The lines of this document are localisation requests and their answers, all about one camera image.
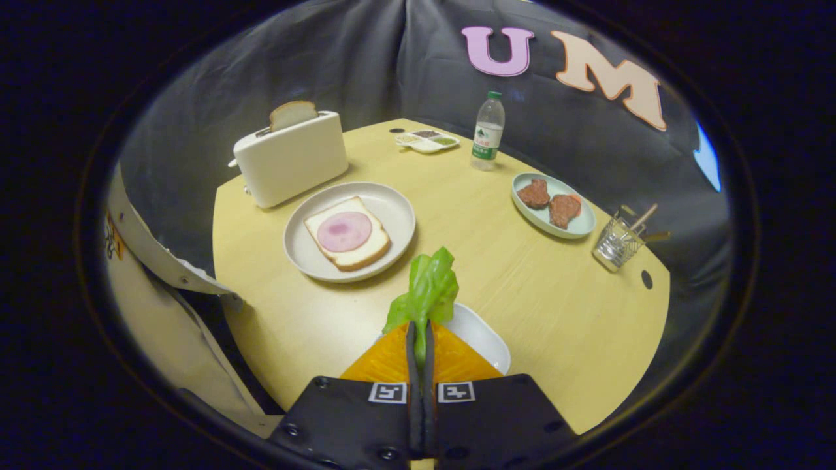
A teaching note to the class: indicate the white plate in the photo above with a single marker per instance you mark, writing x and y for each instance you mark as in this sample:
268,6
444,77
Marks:
477,336

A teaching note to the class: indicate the reddish brown meat patty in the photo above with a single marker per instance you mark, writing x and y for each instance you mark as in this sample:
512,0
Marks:
564,210

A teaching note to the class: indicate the round beige plate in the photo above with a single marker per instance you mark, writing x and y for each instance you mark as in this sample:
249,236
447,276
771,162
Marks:
392,209

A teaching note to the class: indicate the black backdrop cloth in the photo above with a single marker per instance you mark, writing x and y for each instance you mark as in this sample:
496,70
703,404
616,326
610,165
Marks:
366,59

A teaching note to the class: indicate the light blue plate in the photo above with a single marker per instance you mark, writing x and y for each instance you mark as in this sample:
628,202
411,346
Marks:
581,222

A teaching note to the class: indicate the green lettuce leaf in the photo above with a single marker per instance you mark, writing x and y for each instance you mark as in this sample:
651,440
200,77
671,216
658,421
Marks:
428,287

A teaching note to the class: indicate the white divided seasoning tray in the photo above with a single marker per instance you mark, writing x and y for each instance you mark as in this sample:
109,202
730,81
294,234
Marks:
428,145

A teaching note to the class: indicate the pink ham slice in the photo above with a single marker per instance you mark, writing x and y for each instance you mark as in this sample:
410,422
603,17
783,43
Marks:
344,232

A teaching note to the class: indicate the person's beige clothing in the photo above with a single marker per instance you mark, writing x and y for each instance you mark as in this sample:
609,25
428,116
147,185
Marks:
163,313

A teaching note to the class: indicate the white toaster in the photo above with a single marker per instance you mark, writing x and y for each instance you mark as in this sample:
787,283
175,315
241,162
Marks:
294,160

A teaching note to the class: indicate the dark brown meat patty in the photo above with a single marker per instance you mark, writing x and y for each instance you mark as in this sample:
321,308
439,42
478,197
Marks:
533,194

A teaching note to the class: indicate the toasted bread slice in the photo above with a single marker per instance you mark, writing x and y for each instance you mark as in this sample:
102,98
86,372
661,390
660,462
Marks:
292,114

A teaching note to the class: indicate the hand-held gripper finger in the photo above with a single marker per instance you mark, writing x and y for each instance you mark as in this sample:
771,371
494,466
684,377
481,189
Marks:
429,411
413,405

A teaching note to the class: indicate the white bread slice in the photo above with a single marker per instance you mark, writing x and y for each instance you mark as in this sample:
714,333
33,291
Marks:
362,254

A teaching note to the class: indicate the wooden stick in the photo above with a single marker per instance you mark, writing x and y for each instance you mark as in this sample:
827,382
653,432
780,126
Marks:
644,217
658,236

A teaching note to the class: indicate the clear plastic water bottle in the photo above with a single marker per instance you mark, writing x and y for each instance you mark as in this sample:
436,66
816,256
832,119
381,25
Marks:
487,134

